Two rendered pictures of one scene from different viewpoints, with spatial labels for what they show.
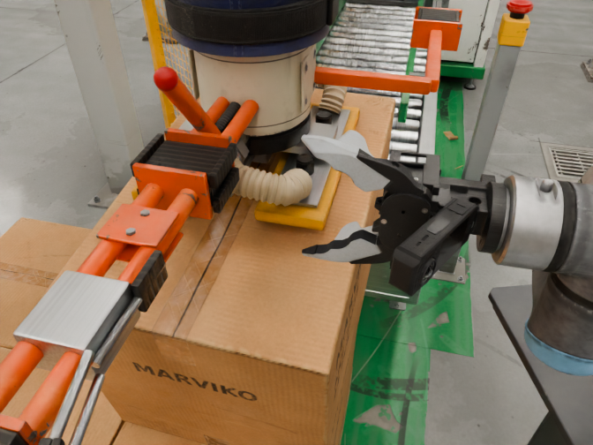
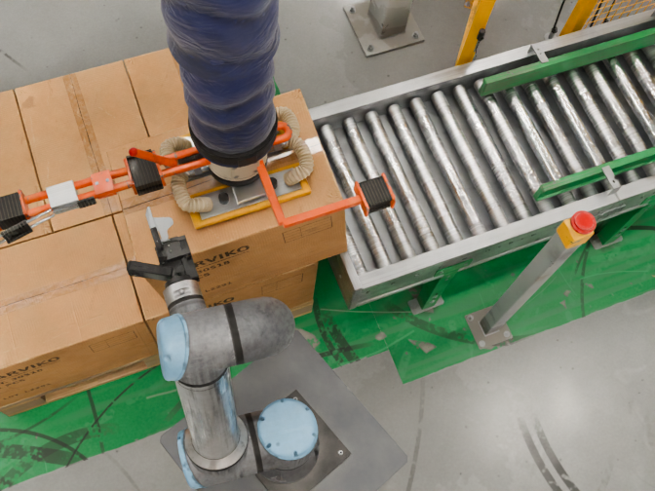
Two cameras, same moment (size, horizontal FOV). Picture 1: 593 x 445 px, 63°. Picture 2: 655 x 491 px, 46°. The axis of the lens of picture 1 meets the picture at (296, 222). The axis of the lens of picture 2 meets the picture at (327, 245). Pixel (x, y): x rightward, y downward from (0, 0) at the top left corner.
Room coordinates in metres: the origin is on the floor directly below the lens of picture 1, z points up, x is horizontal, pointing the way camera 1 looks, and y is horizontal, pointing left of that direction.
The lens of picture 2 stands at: (0.22, -0.86, 2.94)
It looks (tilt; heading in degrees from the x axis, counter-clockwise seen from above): 67 degrees down; 46
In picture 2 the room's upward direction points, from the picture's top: 10 degrees clockwise
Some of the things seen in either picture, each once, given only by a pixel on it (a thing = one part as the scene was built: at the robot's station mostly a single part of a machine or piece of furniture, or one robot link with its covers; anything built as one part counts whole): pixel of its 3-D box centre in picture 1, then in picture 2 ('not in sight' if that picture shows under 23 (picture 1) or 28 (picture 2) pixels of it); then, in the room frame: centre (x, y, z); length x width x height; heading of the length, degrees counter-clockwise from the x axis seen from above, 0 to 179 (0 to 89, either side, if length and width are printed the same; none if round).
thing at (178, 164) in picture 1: (187, 171); (144, 171); (0.46, 0.12, 1.12); 0.10 x 0.08 x 0.06; 76
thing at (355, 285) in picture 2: not in sight; (320, 201); (0.97, 0.00, 0.58); 0.70 x 0.03 x 0.06; 76
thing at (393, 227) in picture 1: (435, 206); (175, 263); (0.40, -0.14, 1.12); 0.12 x 0.09 x 0.08; 76
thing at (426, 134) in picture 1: (429, 89); (647, 191); (2.03, -0.59, 0.50); 2.31 x 0.05 x 0.19; 166
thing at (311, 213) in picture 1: (314, 147); (248, 193); (0.68, -0.03, 1.02); 0.34 x 0.10 x 0.05; 166
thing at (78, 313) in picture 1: (81, 323); (63, 197); (0.25, 0.18, 1.12); 0.07 x 0.07 x 0.04; 76
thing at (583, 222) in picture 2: (518, 9); (582, 223); (1.41, -0.62, 1.02); 0.07 x 0.07 x 0.04
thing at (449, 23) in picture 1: (436, 28); (374, 195); (0.93, -0.26, 1.13); 0.09 x 0.08 x 0.05; 76
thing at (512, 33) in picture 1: (474, 166); (525, 285); (1.41, -0.62, 0.50); 0.07 x 0.07 x 1.00; 76
